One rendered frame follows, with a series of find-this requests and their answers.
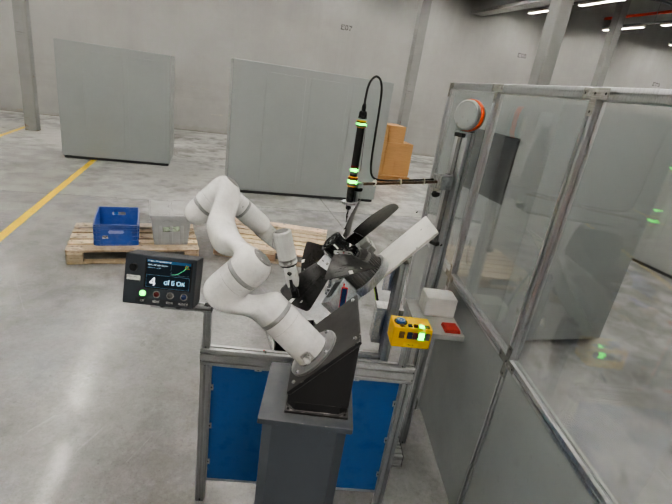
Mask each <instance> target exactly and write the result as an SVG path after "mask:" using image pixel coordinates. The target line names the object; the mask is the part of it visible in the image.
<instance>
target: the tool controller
mask: <svg viewBox="0 0 672 504"><path fill-rule="evenodd" d="M202 269H203V257H200V256H191V255H183V254H174V253H165V252H156V251H148V250H139V249H137V250H134V251H130V252H127V253H126V262H125V275H124V288H123V300H122V301H123V302H126V303H135V304H145V305H154V306H160V307H173V308H176V309H181V308H183V309H193V308H194V307H195V306H196V305H197V304H198V303H199V300H200V290H201V279H202ZM146 274H154V275H160V281H159V288H151V287H145V282H146ZM141 289H144V290H145V291H146V295H145V296H140V295H139V291H140V290H141ZM154 291H159V292H160V296H159V297H158V298H155V297H153V292H154ZM169 292H171V293H173V294H174V297H173V299H168V298H167V297H166V295H167V293H169ZM181 294H186V295H187V300H185V301H182V300H181V299H180V296H181Z"/></svg>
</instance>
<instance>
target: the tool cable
mask: <svg viewBox="0 0 672 504"><path fill-rule="evenodd" d="M375 78H378V79H379V81H380V87H381V89H380V100H379V108H378V114H377V120H376V127H375V133H374V139H373V145H372V152H371V159H370V175H371V177H372V178H373V179H374V180H373V182H375V185H373V186H376V184H377V181H385V182H393V181H399V182H400V184H398V185H401V184H402V181H424V183H423V184H422V185H424V184H425V180H434V178H431V179H425V178H422V179H396V180H386V179H377V178H375V177H374V176H373V174H372V160H373V153H374V147H375V140H376V134H377V128H378V122H379V116H380V109H381V102H382V94H383V84H382V80H381V78H380V77H379V76H378V75H375V76H373V77H372V78H371V79H370V81H369V83H368V85H367V88H366V93H365V98H364V104H366V100H367V94H368V90H369V86H370V84H371V82H372V81H373V79H375Z"/></svg>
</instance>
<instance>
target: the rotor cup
mask: <svg viewBox="0 0 672 504"><path fill-rule="evenodd" d="M342 236H343V235H342V234H341V233H340V232H336V233H334V234H333V235H331V236H330V237H329V238H328V239H327V240H326V241H325V242H324V244H323V245H322V250H323V251H325V252H326V253H327V254H328V256H329V257H330V258H331V259H332V257H333V255H334V254H333V252H334V250H339V251H343V250H345V251H350V252H352V253H353V255H354V256H356V255H357V253H358V250H359V249H358V247H357V246H355V245H353V246H350V243H348V242H346V241H345V239H346V238H345V237H344V236H343V237H344V238H345V239H344V238H343V237H342ZM330 240H332V241H331V242H330V243H329V241H330ZM334 244H335V245H336V246H337V247H338V249H337V248H336V247H335V246H334ZM349 246H350V247H349Z"/></svg>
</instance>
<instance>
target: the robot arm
mask: <svg viewBox="0 0 672 504"><path fill-rule="evenodd" d="M184 215H185V217H186V219H187V220H188V221H189V222H190V223H192V224H194V225H203V224H205V223H207V224H206V228H207V233H208V236H209V239H210V242H211V244H212V246H213V248H214V249H215V250H216V251H217V252H218V253H220V254H222V255H225V256H231V257H232V258H231V259H230V260H229V261H227V262H226V263H225V264H224V265H223V266H221V267H220V268H219V269H218V270H217V271H216V272H214V273H213V274H212V275H211V276H210V277H209V278H208V279H207V280H206V282H205V284H204V287H203V294H204V297H205V299H206V301H207V302H208V303H209V304H210V306H212V307H213V308H214V309H216V310H218V311H221V312H224V313H229V314H236V315H242V316H246V317H249V318H251V319H253V320H254V321H255V322H256V323H257V324H258V325H260V326H261V327H262V328H263V329H264V330H265V331H266V332H267V333H268V334H269V335H270V336H271V337H272V338H273V339H274V340H275V341H276V342H277V343H278V344H279V345H280V346H281V347H282V348H283V349H284V350H285V351H286V352H287V353H288V354H289V355H290V356H291V357H292V358H293V359H294V361H293V363H292V369H291V370H292V373H293V374H294V375H295V376H298V377H299V376H304V375H306V374H309V373H310V372H312V371H313V370H315V369H316V368H317V367H318V366H319V365H320V364H321V363H322V362H323V361H324V360H325V359H326V358H327V357H328V355H329V354H330V352H331V351H332V349H333V347H334V345H335V342H336V335H335V333H334V332H333V331H331V330H325V331H323V332H320V333H319V332H318V331H317V330H316V329H315V328H314V327H313V326H312V324H311V323H310V322H309V321H308V320H307V319H306V318H305V317H304V316H303V315H302V314H301V313H300V312H299V311H298V310H297V309H296V308H295V307H294V306H293V305H292V304H291V303H290V302H289V301H288V300H287V299H286V298H285V297H284V296H283V295H282V294H280V293H279V292H269V293H265V294H259V295H251V294H249V293H250V292H252V291H253V290H254V289H255V288H257V287H258V286H259V285H260V284H261V283H263V282H264V281H265V280H266V279H267V277H268V276H269V274H270V272H271V263H270V260H269V259H268V257H267V256H266V254H264V253H263V252H262V251H260V250H259V249H257V248H255V247H254V246H252V245H250V244H248V243H247V242H246V241H245V240H244V239H243V238H242V237H241V235H240V233H239V231H238V228H237V226H236V223H235V217H236V218H237V219H238V220H239V221H241V222H242V223H243V224H244V225H246V226H247V227H248V228H249V229H250V230H252V231H253V232H254V233H255V234H256V235H257V236H258V237H259V238H260V239H261V240H263V241H264V242H265V243H266V244H268V245H269V246H270V247H272V248H273V249H275V250H276V252H277V256H278V261H279V265H280V266H281V268H284V273H285V277H286V282H287V286H288V288H291V293H292V298H293V299H294V298H299V291H298V289H297V287H298V286H299V276H298V272H297V268H296V265H297V261H298V260H297V256H296V251H295V246H294V241H293V237H292V232H291V229H288V228H282V229H278V230H276V229H275V228H274V227H273V226H272V225H271V224H270V220H269V218H268V217H267V216H266V215H265V214H264V213H263V212H262V211H260V210H259V209H258V208H257V207H256V206H255V205H254V204H253V203H252V202H251V201H250V200H248V199H247V198H246V197H245V196H244V195H243V194H242V193H241V192H240V189H239V186H238V184H237V183H236V182H235V181H234V180H233V179H232V178H230V177H228V176H219V177H217V178H215V179H214V180H212V181H211V182H210V183H209V184H208V185H207V186H206V187H204V188H203V189H202V190H201V191H200V192H199V193H198V194H197V195H196V196H195V197H193V198H192V199H191V200H190V201H189V202H188V203H187V205H186V206H185V209H184Z"/></svg>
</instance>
